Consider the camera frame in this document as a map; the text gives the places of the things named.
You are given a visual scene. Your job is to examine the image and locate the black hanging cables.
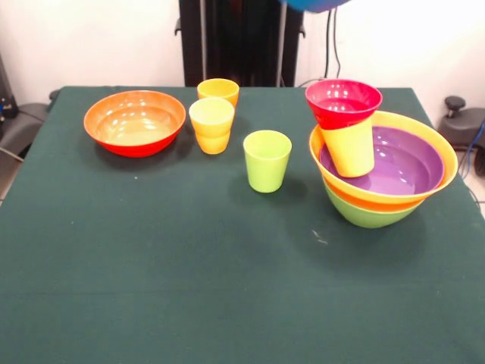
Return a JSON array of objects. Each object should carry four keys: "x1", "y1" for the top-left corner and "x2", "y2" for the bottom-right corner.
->
[{"x1": 324, "y1": 7, "x2": 342, "y2": 86}]

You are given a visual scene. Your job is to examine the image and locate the blue cable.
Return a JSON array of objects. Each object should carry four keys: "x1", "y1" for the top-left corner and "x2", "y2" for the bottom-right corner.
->
[{"x1": 459, "y1": 117, "x2": 485, "y2": 179}]

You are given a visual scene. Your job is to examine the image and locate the red bowl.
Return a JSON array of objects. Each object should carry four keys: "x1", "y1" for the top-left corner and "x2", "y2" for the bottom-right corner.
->
[{"x1": 83, "y1": 89, "x2": 187, "y2": 158}]

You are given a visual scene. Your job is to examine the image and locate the yellow cup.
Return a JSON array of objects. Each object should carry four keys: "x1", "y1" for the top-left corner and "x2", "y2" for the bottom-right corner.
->
[
  {"x1": 320, "y1": 115, "x2": 376, "y2": 178},
  {"x1": 188, "y1": 97, "x2": 236, "y2": 137}
]

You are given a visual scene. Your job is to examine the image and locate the green bowl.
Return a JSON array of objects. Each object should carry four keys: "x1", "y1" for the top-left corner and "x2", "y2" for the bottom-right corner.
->
[{"x1": 324, "y1": 181, "x2": 425, "y2": 230}]

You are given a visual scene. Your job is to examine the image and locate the yellow-orange cup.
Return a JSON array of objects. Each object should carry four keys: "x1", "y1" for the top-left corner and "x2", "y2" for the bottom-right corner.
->
[{"x1": 193, "y1": 128, "x2": 232, "y2": 155}]

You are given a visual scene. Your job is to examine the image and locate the large orange bowl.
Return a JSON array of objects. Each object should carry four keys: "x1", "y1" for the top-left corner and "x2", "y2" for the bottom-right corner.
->
[{"x1": 308, "y1": 110, "x2": 458, "y2": 212}]

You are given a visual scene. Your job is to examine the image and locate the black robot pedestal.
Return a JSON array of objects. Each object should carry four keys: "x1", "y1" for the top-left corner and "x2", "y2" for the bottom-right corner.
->
[{"x1": 174, "y1": 0, "x2": 307, "y2": 88}]

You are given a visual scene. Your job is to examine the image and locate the green cup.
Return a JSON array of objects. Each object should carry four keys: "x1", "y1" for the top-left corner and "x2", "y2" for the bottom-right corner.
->
[{"x1": 242, "y1": 130, "x2": 293, "y2": 194}]

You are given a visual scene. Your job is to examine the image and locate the small pink bowl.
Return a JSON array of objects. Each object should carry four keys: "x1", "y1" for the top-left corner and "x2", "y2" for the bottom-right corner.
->
[{"x1": 305, "y1": 78, "x2": 383, "y2": 130}]

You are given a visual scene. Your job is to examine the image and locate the blue bowl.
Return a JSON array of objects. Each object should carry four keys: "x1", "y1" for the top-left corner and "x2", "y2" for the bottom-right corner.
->
[{"x1": 280, "y1": 0, "x2": 353, "y2": 14}]

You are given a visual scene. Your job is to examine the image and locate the purple bowl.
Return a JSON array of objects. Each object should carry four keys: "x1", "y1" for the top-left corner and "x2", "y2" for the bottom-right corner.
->
[{"x1": 319, "y1": 126, "x2": 446, "y2": 196}]

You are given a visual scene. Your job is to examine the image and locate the black equipment box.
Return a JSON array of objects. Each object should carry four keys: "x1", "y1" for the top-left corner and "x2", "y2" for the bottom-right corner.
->
[{"x1": 0, "y1": 52, "x2": 18, "y2": 128}]

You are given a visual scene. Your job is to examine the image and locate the orange cup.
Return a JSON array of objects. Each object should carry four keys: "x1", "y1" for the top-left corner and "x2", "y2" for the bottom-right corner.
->
[{"x1": 196, "y1": 78, "x2": 241, "y2": 109}]

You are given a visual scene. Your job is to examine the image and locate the dark green tablecloth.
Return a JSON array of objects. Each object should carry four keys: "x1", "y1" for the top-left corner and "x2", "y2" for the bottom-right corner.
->
[{"x1": 0, "y1": 86, "x2": 485, "y2": 364}]

